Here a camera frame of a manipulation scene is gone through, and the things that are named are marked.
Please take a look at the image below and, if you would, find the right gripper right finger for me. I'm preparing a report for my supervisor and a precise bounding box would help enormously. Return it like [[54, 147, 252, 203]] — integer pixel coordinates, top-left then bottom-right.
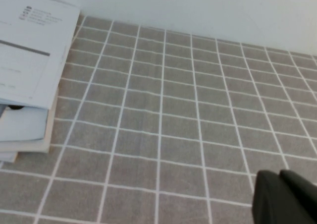
[[279, 169, 317, 224]]

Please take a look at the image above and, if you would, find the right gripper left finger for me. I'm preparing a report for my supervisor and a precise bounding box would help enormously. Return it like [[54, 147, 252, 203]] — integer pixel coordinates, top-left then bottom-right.
[[252, 169, 306, 224]]

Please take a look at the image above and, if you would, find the white product catalogue book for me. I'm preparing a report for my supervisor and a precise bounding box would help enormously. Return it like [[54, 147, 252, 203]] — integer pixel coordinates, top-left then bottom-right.
[[0, 0, 81, 111]]

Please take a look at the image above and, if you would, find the grey white-checked tablecloth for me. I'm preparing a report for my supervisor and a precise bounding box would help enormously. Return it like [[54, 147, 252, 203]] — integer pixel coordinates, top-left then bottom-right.
[[0, 15, 317, 224]]

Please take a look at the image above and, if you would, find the thick white booklet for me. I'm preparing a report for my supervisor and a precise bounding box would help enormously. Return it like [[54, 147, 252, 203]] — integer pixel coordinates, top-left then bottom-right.
[[0, 92, 59, 153]]

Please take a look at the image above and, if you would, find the thin white booklet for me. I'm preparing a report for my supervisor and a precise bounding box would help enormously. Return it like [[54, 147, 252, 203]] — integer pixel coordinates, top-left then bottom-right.
[[0, 151, 18, 163]]

